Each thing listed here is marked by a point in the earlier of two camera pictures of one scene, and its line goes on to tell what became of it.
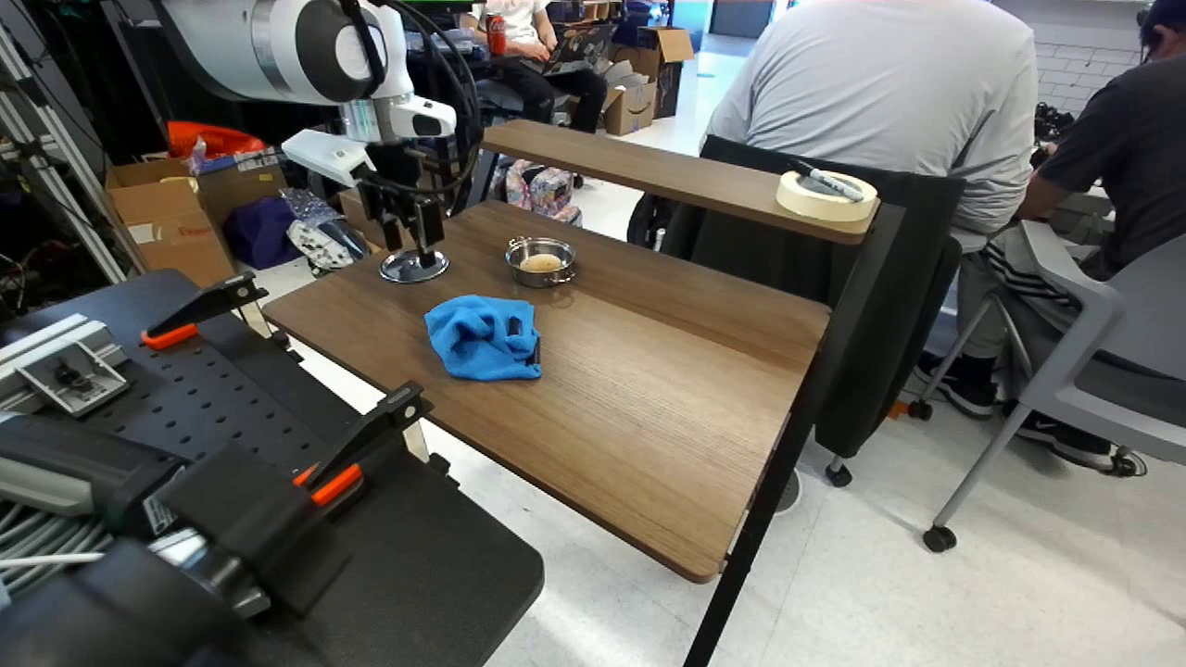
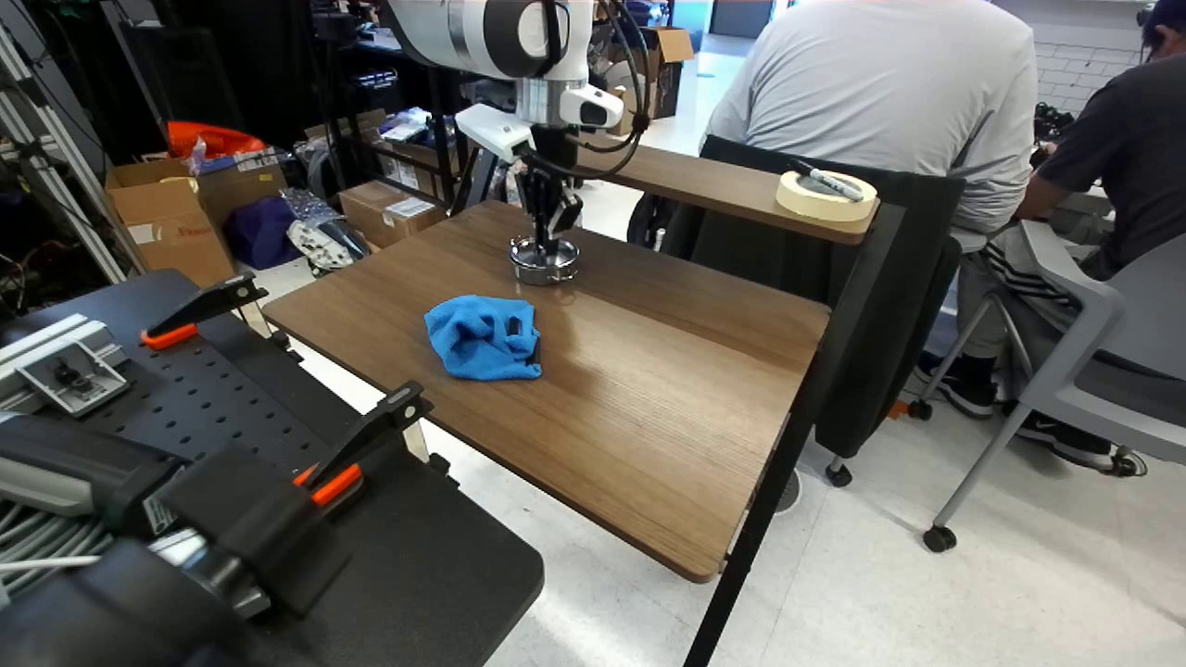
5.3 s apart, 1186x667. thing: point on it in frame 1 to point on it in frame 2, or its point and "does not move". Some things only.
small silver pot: [540, 260] does not move
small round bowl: [405, 268] to [549, 259]
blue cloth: [489, 338] does not move
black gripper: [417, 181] to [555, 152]
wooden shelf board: [675, 172] does not move
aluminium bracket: [70, 364] does not move
